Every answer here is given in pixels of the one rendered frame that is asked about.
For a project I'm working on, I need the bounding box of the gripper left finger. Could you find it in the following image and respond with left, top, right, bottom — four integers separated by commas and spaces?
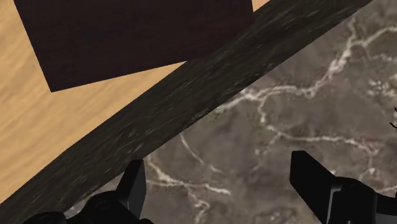
22, 159, 155, 224

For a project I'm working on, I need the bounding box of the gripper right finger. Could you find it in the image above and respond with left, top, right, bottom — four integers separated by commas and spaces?
289, 150, 397, 224

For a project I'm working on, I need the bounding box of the dark robot stand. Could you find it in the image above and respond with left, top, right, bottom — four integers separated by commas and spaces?
13, 0, 256, 93

